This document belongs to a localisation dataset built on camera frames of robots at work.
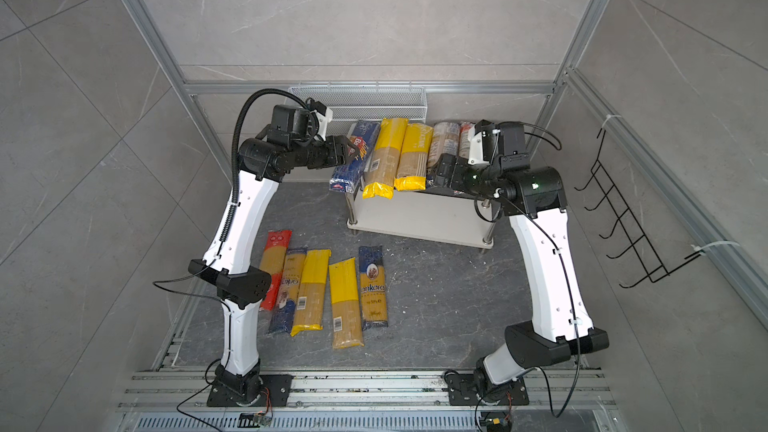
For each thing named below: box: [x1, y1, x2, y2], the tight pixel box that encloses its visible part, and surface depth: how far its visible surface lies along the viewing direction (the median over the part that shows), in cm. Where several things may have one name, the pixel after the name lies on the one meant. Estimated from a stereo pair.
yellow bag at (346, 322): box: [329, 257, 364, 349], surface depth 87 cm
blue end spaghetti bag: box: [427, 121, 460, 169], surface depth 81 cm
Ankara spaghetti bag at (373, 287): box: [359, 245, 389, 330], surface depth 90 cm
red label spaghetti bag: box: [459, 122, 475, 158], surface depth 84 cm
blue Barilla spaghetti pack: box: [329, 120, 381, 194], surface depth 73 cm
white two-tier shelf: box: [345, 170, 496, 249], surface depth 101 cm
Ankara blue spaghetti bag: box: [268, 248, 307, 335], surface depth 87 cm
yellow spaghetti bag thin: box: [290, 249, 332, 337], surface depth 90 cm
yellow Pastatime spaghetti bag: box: [394, 123, 434, 191], surface depth 75 cm
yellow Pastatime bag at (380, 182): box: [362, 118, 409, 200], surface depth 75 cm
